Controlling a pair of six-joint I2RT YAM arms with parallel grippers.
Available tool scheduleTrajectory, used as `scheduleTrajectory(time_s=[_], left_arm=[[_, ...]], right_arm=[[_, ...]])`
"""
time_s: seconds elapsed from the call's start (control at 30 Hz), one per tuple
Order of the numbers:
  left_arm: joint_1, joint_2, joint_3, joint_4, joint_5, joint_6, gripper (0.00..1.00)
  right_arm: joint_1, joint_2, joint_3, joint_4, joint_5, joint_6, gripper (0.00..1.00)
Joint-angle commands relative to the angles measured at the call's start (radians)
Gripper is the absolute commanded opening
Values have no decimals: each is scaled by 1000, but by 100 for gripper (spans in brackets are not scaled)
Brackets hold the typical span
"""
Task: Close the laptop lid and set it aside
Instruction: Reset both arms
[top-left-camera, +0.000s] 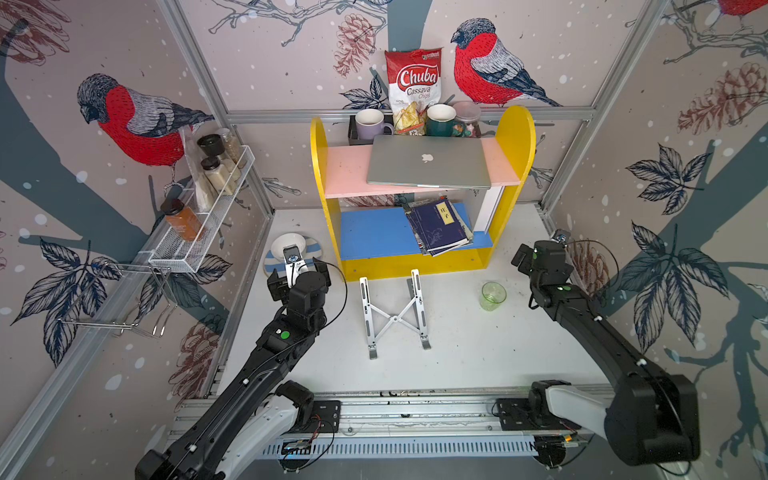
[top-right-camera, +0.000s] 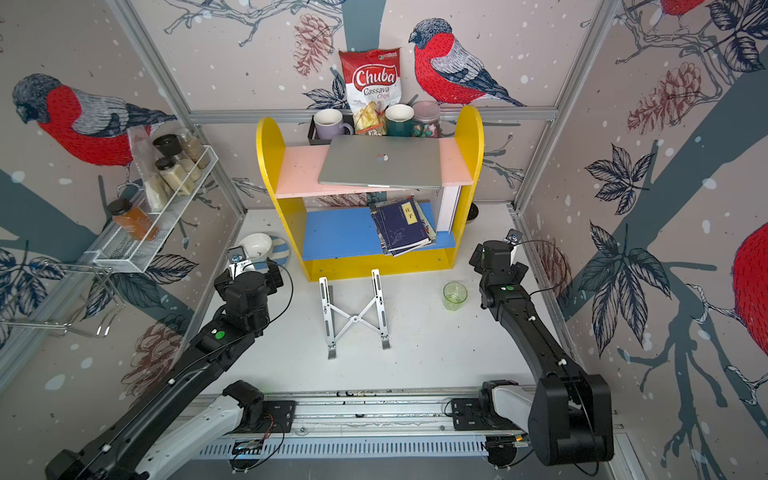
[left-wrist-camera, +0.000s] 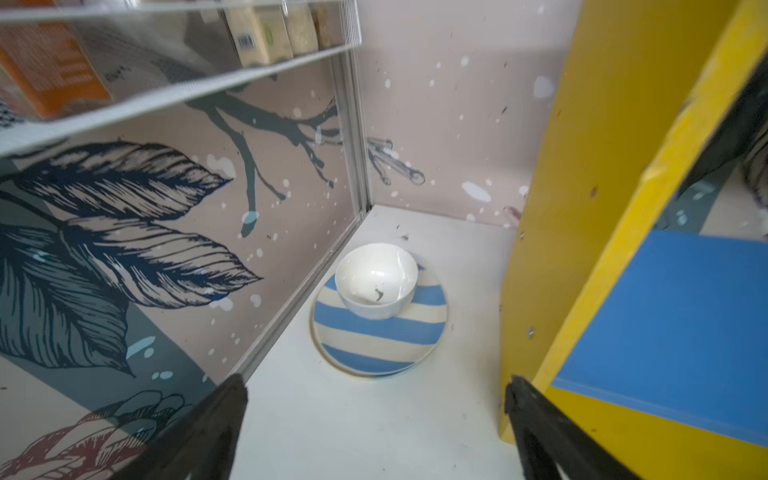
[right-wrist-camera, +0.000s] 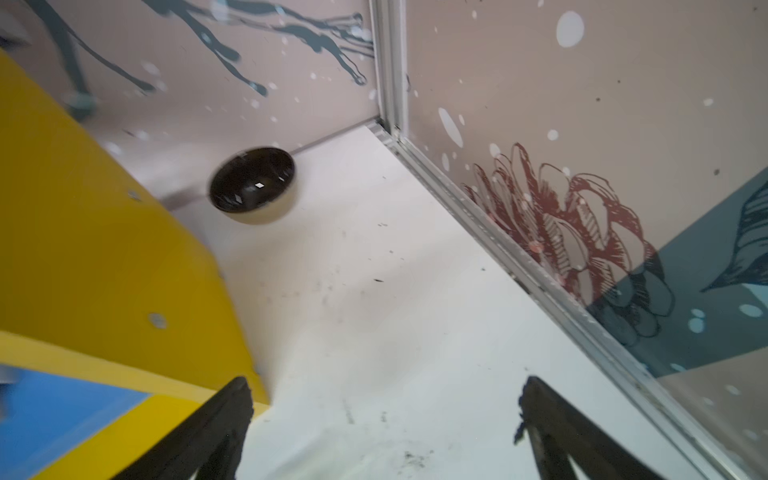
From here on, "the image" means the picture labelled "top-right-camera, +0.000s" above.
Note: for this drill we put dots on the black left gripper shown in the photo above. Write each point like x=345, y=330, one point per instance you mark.
x=272, y=278

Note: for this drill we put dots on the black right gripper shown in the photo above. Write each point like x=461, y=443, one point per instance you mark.
x=476, y=258

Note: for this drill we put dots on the silver laptop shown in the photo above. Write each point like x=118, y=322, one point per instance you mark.
x=382, y=161

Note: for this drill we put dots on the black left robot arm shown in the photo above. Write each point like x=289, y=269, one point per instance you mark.
x=137, y=446

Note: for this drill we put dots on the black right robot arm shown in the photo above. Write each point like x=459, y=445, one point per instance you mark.
x=569, y=417

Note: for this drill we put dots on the black lid spice jar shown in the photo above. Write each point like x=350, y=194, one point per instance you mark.
x=172, y=152

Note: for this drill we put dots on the green glass cup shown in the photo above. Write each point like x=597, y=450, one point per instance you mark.
x=454, y=295

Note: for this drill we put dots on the white bowl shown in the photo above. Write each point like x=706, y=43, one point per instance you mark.
x=257, y=246

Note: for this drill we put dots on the blue striped plate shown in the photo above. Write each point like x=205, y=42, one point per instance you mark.
x=280, y=255

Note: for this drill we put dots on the grey white book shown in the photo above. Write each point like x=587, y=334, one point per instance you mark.
x=444, y=206

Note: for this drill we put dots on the navy blue book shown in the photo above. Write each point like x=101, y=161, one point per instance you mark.
x=402, y=226

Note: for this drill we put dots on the yellow pink blue shelf unit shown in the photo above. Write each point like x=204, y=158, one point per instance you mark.
x=343, y=243

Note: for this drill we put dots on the orange spice jar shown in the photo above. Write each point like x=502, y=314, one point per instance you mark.
x=132, y=219

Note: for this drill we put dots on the beige spice jar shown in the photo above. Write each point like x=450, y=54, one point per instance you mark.
x=177, y=178

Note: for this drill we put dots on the pink lidded jar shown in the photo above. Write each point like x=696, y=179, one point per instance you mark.
x=426, y=119

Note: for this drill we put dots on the clear spice jar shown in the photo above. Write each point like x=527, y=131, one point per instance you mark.
x=193, y=148

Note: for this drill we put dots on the green mug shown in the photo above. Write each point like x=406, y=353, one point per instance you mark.
x=399, y=120

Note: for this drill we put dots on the purple mug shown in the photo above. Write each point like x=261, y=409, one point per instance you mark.
x=330, y=123

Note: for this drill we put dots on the black tray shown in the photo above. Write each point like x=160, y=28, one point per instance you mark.
x=313, y=140

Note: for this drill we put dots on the red chuba chips bag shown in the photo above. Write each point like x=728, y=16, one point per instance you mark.
x=372, y=81

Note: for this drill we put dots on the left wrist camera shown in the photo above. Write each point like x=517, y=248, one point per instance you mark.
x=237, y=260

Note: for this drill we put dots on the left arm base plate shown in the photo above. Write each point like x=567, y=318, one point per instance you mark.
x=277, y=416

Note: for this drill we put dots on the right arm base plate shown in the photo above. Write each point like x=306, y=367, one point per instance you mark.
x=474, y=414

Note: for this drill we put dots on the wire hook rack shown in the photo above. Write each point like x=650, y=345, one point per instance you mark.
x=84, y=302

